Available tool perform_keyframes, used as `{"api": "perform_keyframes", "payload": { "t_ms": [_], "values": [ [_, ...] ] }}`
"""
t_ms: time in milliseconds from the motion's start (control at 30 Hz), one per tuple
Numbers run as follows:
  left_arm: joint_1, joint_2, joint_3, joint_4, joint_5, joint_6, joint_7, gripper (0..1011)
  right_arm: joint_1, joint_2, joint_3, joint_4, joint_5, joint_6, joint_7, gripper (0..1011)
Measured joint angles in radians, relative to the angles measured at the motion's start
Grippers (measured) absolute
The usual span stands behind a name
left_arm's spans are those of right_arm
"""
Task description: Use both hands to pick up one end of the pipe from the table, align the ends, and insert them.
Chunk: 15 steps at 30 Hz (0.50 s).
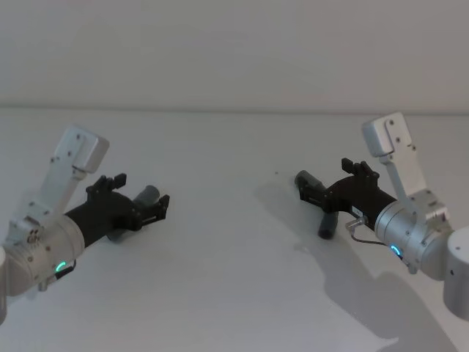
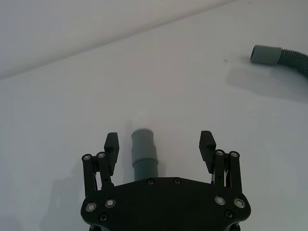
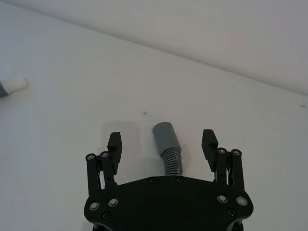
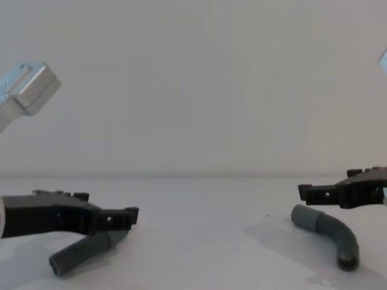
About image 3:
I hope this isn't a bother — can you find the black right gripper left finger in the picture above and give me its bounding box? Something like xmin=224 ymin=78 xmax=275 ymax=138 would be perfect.
xmin=85 ymin=131 xmax=125 ymax=196

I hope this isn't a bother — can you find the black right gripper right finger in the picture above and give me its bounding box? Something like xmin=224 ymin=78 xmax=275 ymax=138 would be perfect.
xmin=200 ymin=128 xmax=246 ymax=193

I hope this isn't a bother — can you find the white and grey cylindrical plug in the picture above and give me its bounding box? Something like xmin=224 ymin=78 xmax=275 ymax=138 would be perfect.
xmin=0 ymin=75 xmax=29 ymax=98

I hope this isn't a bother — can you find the grey plug with ribbed cable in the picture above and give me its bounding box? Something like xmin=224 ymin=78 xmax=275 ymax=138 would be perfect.
xmin=152 ymin=122 xmax=185 ymax=179

